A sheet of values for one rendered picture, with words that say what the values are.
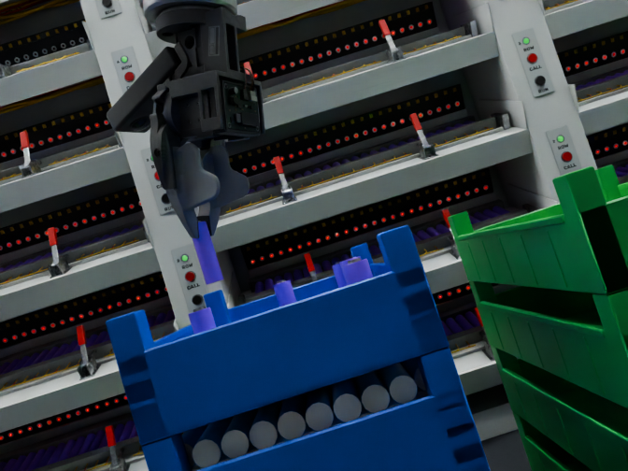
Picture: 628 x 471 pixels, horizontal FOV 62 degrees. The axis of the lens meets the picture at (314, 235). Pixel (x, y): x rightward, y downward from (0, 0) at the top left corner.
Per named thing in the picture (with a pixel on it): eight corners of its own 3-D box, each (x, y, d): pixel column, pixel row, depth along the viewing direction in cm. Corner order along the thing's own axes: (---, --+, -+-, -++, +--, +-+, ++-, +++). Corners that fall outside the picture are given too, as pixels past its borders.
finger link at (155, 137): (164, 188, 49) (159, 93, 49) (151, 189, 50) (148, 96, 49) (198, 190, 53) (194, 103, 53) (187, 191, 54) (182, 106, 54)
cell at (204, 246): (221, 279, 53) (203, 218, 53) (205, 285, 53) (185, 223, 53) (225, 278, 54) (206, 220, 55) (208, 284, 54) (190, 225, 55)
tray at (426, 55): (499, 56, 96) (484, -23, 92) (183, 155, 95) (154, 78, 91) (458, 63, 115) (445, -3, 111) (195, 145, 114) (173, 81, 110)
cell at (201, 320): (231, 384, 41) (206, 305, 41) (208, 392, 41) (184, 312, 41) (235, 379, 43) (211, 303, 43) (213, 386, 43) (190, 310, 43)
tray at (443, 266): (566, 250, 94) (554, 178, 90) (244, 354, 93) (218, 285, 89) (513, 223, 113) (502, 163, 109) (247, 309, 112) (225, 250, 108)
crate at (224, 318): (451, 346, 32) (410, 222, 33) (138, 447, 32) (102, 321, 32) (387, 306, 62) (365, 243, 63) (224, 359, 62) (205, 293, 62)
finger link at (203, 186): (212, 237, 48) (207, 136, 48) (164, 239, 51) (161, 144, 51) (234, 236, 51) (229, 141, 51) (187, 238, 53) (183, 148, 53)
